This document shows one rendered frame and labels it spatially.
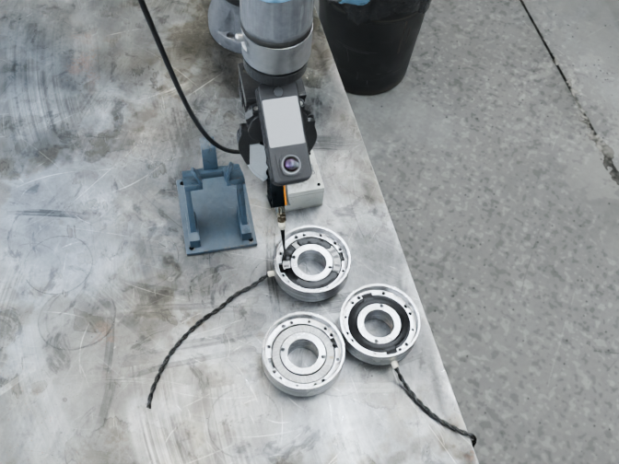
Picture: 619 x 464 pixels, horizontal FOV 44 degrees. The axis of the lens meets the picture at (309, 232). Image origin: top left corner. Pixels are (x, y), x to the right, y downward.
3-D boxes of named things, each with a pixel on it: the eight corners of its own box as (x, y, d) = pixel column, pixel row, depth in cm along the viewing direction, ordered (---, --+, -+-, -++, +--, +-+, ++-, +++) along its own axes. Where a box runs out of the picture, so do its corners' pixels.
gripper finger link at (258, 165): (260, 150, 104) (267, 104, 96) (267, 186, 101) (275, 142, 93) (237, 152, 103) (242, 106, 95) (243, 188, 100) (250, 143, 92)
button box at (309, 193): (322, 204, 114) (325, 186, 110) (275, 213, 113) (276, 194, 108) (309, 161, 118) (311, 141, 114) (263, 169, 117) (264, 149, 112)
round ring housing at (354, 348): (325, 309, 105) (328, 295, 101) (396, 288, 107) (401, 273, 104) (354, 379, 100) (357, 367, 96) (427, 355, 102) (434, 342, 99)
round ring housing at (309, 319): (276, 411, 97) (277, 400, 93) (251, 338, 102) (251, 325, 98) (354, 385, 99) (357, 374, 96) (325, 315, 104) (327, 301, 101)
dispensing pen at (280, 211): (276, 267, 103) (264, 146, 96) (272, 253, 107) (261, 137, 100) (293, 264, 103) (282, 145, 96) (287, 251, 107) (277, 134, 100)
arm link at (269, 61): (319, 45, 79) (239, 53, 78) (316, 76, 83) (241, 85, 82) (305, -6, 83) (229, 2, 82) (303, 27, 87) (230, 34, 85)
